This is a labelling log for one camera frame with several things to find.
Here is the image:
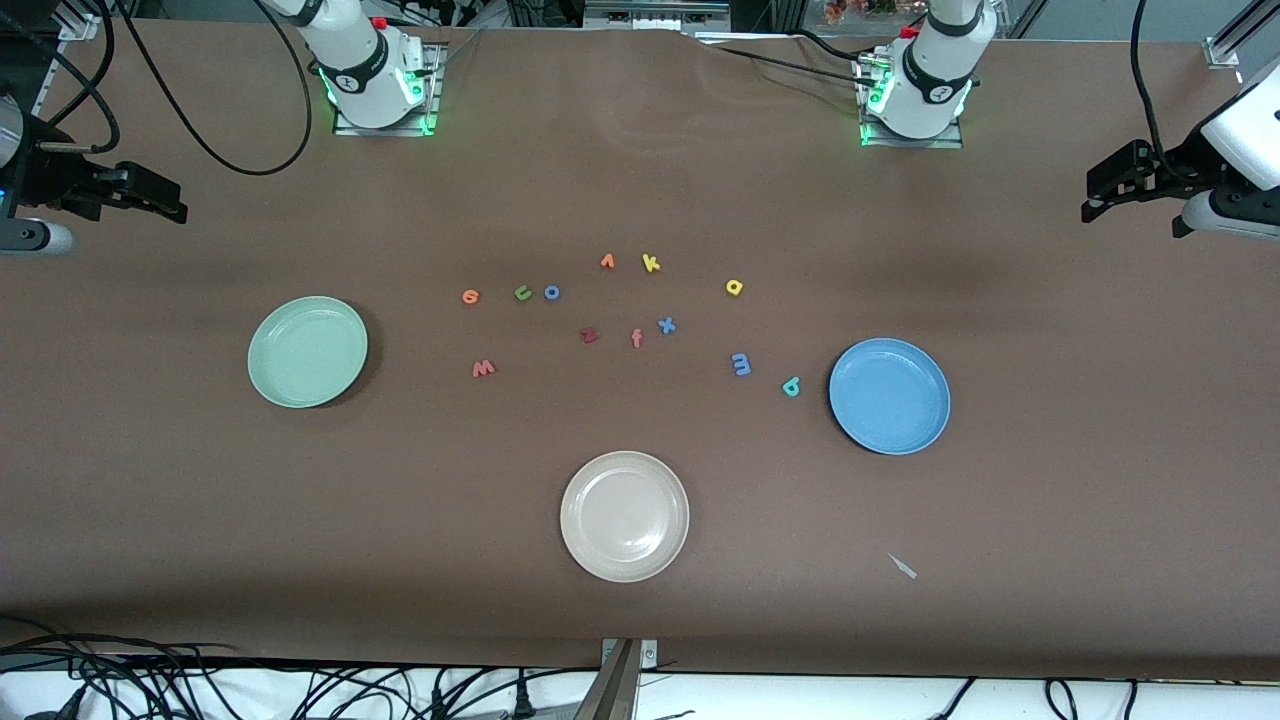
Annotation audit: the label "light green plate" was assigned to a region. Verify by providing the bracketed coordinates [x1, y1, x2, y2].
[247, 295, 369, 409]

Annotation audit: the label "blue plate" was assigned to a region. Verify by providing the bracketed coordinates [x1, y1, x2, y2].
[828, 338, 951, 456]

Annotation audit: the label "brown table cover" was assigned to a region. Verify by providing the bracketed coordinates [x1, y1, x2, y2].
[0, 18, 1280, 681]

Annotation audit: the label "grey metal box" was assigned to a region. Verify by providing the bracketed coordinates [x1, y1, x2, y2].
[583, 0, 731, 33]

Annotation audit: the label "beige plate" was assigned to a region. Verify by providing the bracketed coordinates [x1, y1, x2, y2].
[560, 450, 691, 584]

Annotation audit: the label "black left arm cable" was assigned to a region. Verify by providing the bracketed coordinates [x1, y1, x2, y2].
[1130, 0, 1186, 176]

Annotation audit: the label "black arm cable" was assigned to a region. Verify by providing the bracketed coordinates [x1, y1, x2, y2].
[95, 0, 313, 177]
[1130, 0, 1186, 176]

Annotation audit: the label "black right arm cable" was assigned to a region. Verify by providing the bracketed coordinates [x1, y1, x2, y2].
[95, 0, 313, 177]

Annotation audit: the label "aluminium frame profile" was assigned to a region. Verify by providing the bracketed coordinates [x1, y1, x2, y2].
[30, 0, 101, 116]
[1205, 0, 1280, 69]

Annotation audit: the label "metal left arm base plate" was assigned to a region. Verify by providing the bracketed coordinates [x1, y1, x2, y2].
[860, 55, 966, 149]

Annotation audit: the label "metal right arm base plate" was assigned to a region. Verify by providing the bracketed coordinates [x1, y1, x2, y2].
[333, 42, 446, 138]

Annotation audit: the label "black cable on table cover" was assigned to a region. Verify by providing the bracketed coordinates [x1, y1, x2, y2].
[700, 30, 886, 91]

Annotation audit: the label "loose black floor cables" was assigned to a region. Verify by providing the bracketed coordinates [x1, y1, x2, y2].
[930, 678, 1141, 720]

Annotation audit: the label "tangled black floor cables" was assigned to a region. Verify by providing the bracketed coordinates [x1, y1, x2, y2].
[0, 615, 601, 720]

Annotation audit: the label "metal table edge bracket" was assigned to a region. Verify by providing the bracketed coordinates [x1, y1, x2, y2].
[572, 638, 659, 720]

